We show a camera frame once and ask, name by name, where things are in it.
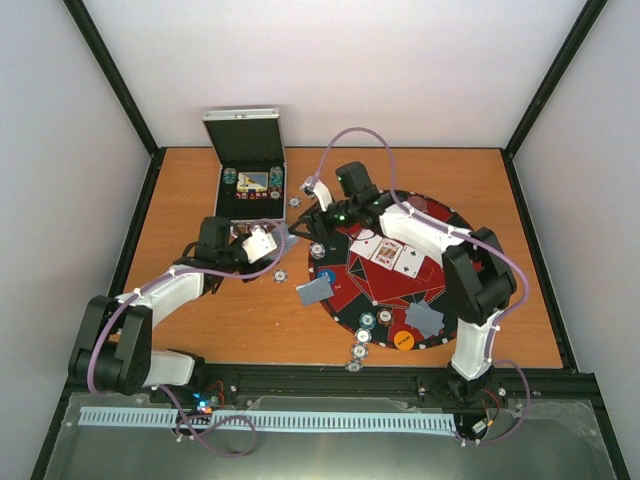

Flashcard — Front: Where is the grey card deck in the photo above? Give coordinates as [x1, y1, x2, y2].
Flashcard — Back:
[271, 222, 299, 253]

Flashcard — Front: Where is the poker chip stack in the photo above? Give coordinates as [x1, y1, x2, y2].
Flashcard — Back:
[309, 242, 326, 260]

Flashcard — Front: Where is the ace of diamonds card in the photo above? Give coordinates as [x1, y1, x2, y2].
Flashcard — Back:
[349, 229, 382, 259]

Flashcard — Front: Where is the blue small blind button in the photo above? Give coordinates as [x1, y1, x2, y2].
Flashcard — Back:
[317, 269, 336, 285]

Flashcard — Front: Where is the blue patterned playing card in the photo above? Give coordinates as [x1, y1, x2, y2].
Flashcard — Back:
[417, 309, 444, 338]
[405, 301, 437, 329]
[296, 276, 334, 306]

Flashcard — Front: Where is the king face card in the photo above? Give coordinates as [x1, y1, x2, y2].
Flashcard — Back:
[370, 238, 403, 270]

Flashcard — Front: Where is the clear dealer button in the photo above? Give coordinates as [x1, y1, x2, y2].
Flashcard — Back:
[407, 195, 428, 212]

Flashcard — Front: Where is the blue green fifty chip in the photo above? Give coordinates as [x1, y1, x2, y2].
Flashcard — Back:
[359, 312, 377, 330]

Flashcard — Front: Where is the blue orange ten chip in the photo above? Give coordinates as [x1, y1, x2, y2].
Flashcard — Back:
[351, 343, 368, 360]
[354, 328, 372, 344]

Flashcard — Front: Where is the orange big blind button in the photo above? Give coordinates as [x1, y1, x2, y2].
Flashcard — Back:
[393, 330, 415, 351]

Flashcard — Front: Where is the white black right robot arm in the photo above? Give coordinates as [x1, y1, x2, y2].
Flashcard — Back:
[289, 161, 517, 404]

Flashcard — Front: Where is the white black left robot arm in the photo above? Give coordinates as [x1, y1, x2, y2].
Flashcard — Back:
[68, 217, 286, 403]

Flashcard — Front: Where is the right poker chip row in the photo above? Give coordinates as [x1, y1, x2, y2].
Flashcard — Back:
[268, 166, 284, 200]

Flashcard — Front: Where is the poker chip row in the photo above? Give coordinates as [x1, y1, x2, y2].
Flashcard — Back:
[222, 168, 238, 185]
[268, 166, 284, 200]

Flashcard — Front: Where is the aluminium poker chip case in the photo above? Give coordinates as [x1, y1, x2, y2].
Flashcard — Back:
[202, 106, 287, 224]

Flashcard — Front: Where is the red dice row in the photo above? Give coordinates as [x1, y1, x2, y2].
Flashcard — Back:
[236, 191, 268, 200]

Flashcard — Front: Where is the boxed playing card deck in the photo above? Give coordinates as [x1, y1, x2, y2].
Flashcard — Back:
[236, 172, 269, 193]

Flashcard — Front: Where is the left poker chip row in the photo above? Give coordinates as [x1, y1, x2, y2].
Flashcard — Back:
[222, 168, 238, 185]

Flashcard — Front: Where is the round red black poker mat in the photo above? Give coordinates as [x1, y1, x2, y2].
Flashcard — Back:
[307, 192, 487, 351]

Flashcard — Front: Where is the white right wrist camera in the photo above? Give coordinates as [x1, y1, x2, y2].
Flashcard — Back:
[300, 176, 334, 212]

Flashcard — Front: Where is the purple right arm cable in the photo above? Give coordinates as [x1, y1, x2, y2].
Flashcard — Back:
[314, 125, 532, 447]

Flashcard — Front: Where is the light blue slotted cable duct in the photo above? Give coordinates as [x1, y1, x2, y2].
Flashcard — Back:
[77, 407, 456, 436]

